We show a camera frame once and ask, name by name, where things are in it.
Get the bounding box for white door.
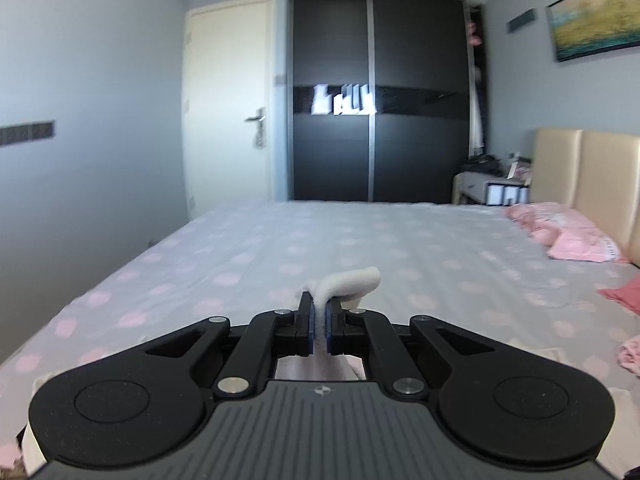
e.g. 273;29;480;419
182;0;278;221

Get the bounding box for dark wall plate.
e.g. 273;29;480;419
506;7;537;35

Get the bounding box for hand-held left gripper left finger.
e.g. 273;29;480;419
142;291;317;402

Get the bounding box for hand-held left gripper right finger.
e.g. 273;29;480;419
326;291;497;402

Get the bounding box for coral pink pillow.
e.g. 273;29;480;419
596;275;640;316

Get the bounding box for stack of folded clothes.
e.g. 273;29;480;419
617;337;640;376

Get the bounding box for beige padded headboard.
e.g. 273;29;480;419
530;127;640;261

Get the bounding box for black sliding-door wardrobe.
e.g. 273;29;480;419
287;0;488;205

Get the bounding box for grey pink-dotted bed sheet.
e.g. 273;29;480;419
0;200;640;411

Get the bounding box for dark wall switch panel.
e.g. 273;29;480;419
0;120;56;148

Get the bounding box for framed wall painting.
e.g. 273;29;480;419
544;0;640;63

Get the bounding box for cream sweater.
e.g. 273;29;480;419
20;266;638;478

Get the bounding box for white nightstand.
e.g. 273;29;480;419
452;152;533;207

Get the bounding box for door handle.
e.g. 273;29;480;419
244;108;267;149

